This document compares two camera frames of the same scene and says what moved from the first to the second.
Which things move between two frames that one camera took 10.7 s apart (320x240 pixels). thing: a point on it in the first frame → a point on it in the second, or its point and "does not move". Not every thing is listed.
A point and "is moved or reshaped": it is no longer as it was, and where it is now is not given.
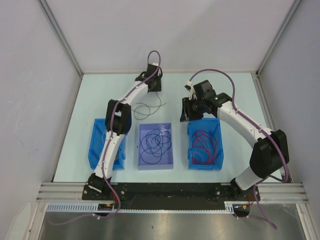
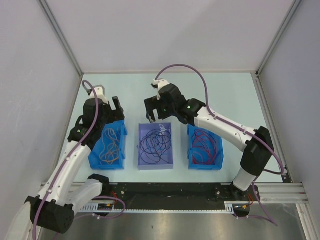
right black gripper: (186, 114) → (152, 104)
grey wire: (153, 112) is moved or reshaped
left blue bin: (98, 134) does not move
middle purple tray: (155, 146) does not move
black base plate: (166, 195) does not move
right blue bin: (205, 147) does not move
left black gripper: (158, 88) → (115, 115)
